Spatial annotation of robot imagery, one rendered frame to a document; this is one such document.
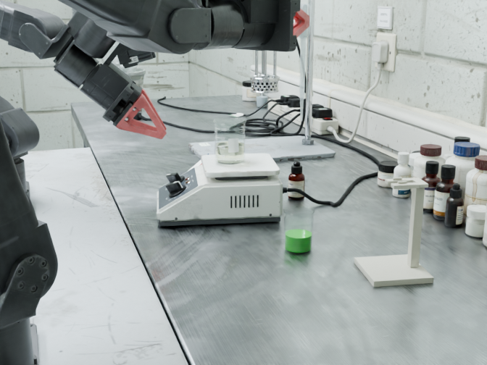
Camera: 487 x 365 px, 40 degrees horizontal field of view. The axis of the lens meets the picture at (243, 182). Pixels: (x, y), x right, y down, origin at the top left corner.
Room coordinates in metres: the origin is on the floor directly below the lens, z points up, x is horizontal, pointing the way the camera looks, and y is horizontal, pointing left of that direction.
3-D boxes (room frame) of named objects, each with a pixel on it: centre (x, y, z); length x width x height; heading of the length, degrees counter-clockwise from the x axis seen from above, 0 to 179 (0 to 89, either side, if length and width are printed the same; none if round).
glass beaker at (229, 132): (1.07, 0.02, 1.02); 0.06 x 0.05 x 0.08; 44
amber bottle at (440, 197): (1.04, -0.33, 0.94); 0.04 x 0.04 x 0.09
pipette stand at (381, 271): (0.82, -0.20, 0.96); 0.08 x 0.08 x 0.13; 9
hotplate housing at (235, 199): (1.07, 0.03, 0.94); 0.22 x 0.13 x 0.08; 97
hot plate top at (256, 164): (1.07, 0.01, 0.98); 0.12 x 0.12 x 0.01; 7
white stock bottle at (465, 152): (1.09, -0.37, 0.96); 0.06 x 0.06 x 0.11
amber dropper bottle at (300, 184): (1.15, -0.10, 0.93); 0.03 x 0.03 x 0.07
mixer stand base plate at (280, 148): (1.52, -0.04, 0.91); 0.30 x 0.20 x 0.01; 108
